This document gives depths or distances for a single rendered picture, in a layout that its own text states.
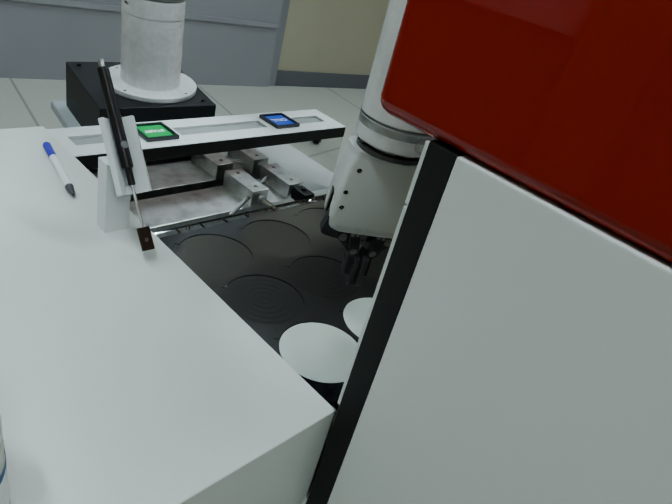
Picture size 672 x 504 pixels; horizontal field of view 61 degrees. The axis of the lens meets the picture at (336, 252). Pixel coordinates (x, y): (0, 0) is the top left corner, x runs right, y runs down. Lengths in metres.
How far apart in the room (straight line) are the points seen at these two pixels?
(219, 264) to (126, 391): 0.31
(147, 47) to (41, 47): 2.83
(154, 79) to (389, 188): 0.75
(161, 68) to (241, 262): 0.58
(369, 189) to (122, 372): 0.29
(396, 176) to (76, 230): 0.36
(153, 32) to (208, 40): 3.14
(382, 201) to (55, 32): 3.54
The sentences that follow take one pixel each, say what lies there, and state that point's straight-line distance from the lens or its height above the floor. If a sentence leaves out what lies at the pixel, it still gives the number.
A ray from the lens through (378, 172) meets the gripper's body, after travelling 0.59.
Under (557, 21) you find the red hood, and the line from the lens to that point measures 0.33.
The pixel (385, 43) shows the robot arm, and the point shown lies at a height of 1.23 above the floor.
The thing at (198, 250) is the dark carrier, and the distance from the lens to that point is 0.79.
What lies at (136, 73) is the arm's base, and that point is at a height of 0.96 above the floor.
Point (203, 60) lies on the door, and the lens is 4.38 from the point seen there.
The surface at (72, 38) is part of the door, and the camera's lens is 4.06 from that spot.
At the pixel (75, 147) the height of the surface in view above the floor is 0.96.
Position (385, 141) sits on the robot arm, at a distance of 0.56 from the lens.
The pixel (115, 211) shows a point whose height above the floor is 0.99.
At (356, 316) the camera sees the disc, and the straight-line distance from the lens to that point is 0.73.
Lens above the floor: 1.33
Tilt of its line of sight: 31 degrees down
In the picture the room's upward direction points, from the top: 16 degrees clockwise
